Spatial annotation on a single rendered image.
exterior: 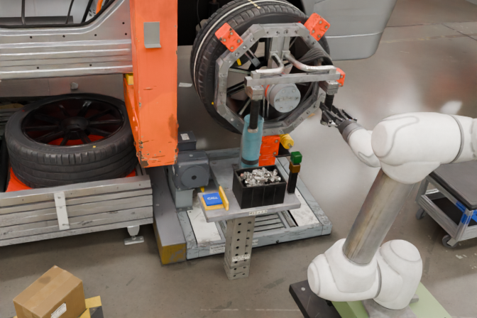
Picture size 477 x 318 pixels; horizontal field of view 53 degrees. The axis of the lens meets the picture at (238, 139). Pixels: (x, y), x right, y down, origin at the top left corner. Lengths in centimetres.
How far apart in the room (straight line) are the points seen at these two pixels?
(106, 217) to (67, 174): 27
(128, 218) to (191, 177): 36
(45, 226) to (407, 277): 159
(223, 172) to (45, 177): 92
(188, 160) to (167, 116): 43
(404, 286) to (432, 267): 98
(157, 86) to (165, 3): 34
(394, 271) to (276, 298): 78
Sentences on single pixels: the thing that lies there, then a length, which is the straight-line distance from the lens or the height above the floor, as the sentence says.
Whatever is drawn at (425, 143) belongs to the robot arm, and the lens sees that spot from 125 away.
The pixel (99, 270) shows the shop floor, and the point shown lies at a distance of 245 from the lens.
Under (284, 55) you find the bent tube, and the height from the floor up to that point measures 100.
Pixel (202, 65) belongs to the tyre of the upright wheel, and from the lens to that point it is 215.
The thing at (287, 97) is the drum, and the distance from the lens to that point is 208.
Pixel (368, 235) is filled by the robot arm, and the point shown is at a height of 82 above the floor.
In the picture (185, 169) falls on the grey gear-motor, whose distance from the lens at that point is 241.
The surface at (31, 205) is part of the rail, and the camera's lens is 235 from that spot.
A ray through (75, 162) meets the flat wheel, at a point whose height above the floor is 46.
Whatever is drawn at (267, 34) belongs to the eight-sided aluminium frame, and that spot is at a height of 109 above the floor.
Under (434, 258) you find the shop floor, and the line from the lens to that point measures 278.
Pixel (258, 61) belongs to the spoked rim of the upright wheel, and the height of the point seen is 93.
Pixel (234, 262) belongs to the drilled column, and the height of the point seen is 11.
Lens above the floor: 177
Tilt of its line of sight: 32 degrees down
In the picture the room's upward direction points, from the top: 5 degrees clockwise
